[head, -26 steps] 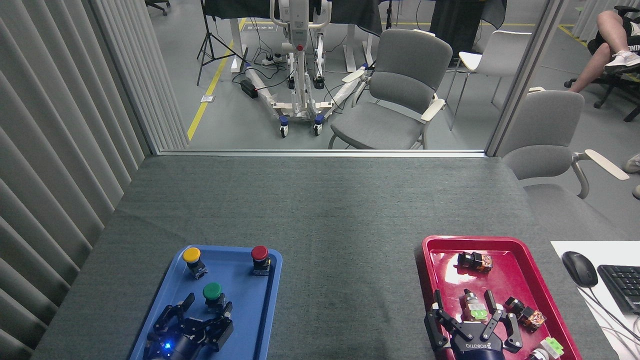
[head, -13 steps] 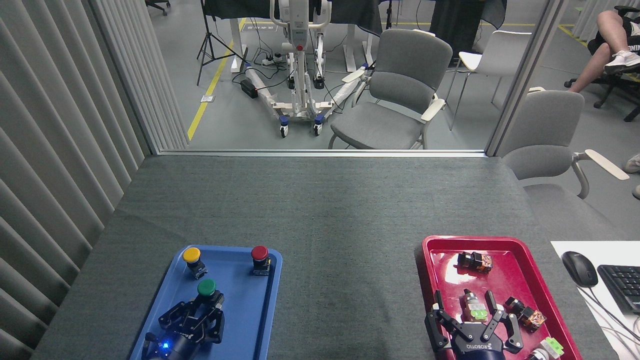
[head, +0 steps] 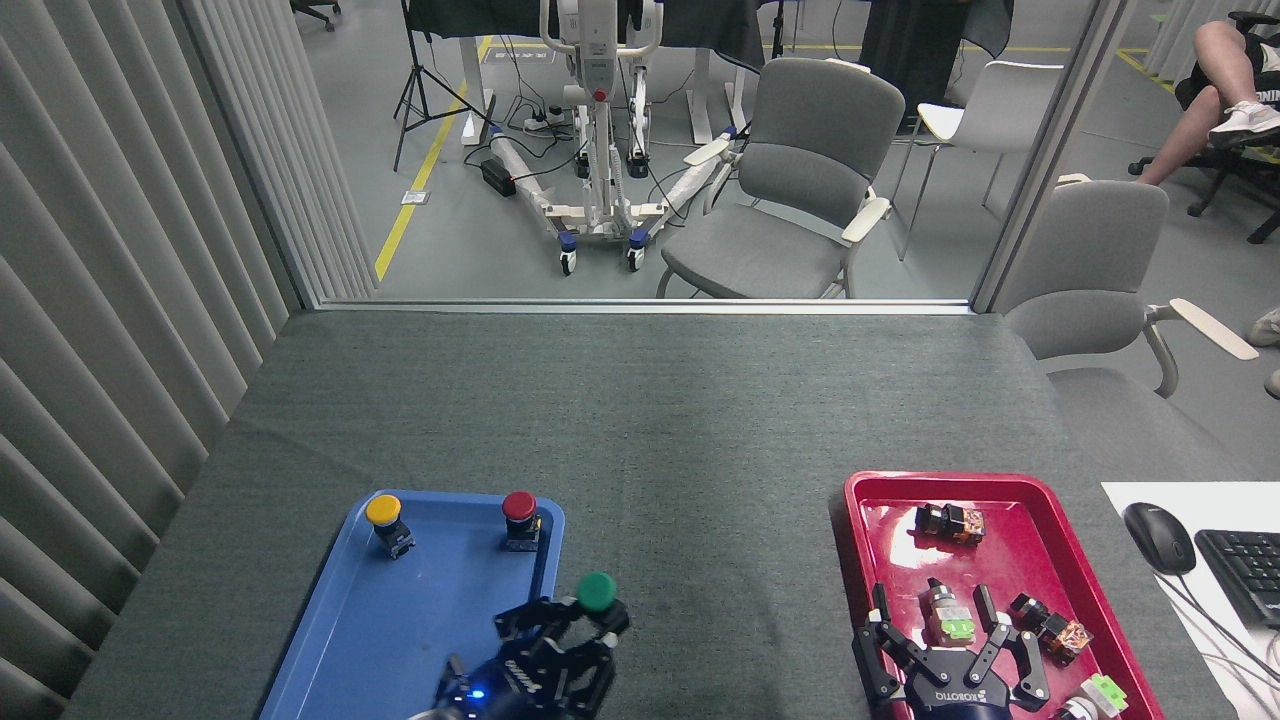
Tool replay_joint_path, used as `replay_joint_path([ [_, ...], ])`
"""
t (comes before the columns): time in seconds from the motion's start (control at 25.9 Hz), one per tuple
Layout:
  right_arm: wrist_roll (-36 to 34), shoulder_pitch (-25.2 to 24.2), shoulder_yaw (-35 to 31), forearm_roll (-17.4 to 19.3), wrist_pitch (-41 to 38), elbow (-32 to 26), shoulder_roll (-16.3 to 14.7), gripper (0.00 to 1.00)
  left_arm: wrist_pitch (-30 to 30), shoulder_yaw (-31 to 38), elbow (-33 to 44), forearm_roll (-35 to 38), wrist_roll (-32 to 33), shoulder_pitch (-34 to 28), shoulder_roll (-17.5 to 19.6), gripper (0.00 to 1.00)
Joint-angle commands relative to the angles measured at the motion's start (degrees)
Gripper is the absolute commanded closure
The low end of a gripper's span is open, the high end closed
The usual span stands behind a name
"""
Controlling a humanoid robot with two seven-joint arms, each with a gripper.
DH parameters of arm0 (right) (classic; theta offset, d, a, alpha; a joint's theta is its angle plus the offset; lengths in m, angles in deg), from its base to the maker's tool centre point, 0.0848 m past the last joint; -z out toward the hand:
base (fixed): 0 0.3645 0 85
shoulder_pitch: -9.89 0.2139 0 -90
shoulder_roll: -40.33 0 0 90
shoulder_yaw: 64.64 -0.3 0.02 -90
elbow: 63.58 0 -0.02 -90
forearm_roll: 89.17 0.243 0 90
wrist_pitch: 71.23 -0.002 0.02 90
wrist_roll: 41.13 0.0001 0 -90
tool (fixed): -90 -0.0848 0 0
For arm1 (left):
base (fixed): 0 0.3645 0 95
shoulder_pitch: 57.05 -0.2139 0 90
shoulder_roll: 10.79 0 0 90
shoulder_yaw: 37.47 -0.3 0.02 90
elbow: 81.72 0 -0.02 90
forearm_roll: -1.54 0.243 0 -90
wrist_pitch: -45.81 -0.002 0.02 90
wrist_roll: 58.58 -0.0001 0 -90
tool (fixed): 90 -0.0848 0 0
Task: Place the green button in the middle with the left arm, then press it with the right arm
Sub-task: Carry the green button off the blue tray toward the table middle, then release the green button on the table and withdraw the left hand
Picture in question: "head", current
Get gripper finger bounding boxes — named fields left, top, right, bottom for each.
left=852, top=583, right=927, bottom=714
left=973, top=586, right=1052, bottom=712
left=589, top=599, right=632, bottom=657
left=492, top=597, right=583, bottom=652

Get white plastic chair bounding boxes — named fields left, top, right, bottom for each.
left=892, top=60, right=1064, bottom=263

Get black computer mouse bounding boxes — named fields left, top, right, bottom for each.
left=1122, top=501, right=1198, bottom=577

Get green push button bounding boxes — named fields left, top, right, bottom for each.
left=575, top=571, right=621, bottom=641

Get yellow push button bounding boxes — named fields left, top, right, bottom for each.
left=364, top=494, right=417, bottom=561

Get black orange switch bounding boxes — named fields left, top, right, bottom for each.
left=1007, top=592, right=1094, bottom=669
left=914, top=502, right=987, bottom=547

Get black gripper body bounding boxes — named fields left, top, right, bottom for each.
left=903, top=649, right=1013, bottom=720
left=434, top=624, right=618, bottom=720

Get black mouse cable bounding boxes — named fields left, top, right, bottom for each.
left=1158, top=570, right=1280, bottom=693

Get white green switch block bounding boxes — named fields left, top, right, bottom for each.
left=1057, top=674, right=1130, bottom=720

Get black tripod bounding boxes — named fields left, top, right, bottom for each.
left=392, top=0, right=493, bottom=174

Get silver post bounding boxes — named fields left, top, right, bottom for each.
left=972, top=0, right=1136, bottom=314

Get red plastic tray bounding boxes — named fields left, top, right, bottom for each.
left=828, top=471, right=1167, bottom=720

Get person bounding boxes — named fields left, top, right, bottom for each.
left=1139, top=18, right=1280, bottom=188

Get grey armchair, white armrests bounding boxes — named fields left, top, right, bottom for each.
left=1002, top=174, right=1260, bottom=483
left=654, top=56, right=907, bottom=300

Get red push button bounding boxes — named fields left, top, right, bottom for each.
left=500, top=490, right=544, bottom=554

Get black keyboard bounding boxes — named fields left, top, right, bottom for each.
left=1193, top=528, right=1280, bottom=631

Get silver table rail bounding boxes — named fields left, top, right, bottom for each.
left=314, top=297, right=977, bottom=317

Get silver white green switch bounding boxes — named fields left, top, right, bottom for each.
left=919, top=576, right=978, bottom=647

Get black hanging cloth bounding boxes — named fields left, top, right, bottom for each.
left=858, top=0, right=1016, bottom=113

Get white stand on wheels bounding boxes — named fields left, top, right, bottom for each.
left=487, top=0, right=743, bottom=277

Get blue plastic tray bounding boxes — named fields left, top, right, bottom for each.
left=258, top=489, right=567, bottom=720

